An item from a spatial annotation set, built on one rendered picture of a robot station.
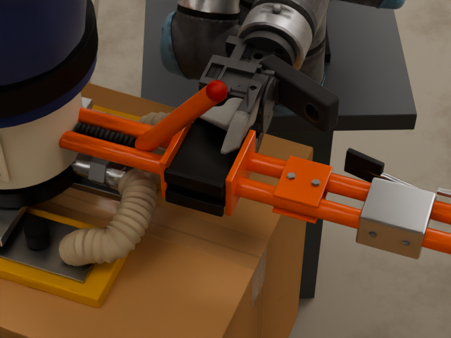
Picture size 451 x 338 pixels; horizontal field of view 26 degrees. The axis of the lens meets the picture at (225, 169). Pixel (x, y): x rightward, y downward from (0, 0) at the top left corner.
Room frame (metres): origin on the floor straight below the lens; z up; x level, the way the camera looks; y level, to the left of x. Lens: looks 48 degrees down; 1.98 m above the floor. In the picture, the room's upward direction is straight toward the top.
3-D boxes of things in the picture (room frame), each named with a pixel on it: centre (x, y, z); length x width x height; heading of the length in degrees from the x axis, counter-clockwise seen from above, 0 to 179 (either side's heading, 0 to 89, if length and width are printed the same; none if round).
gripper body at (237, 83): (0.88, -0.03, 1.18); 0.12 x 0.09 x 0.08; 161
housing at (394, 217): (0.67, -0.18, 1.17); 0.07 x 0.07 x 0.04; 70
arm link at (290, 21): (0.95, -0.06, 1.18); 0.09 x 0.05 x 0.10; 71
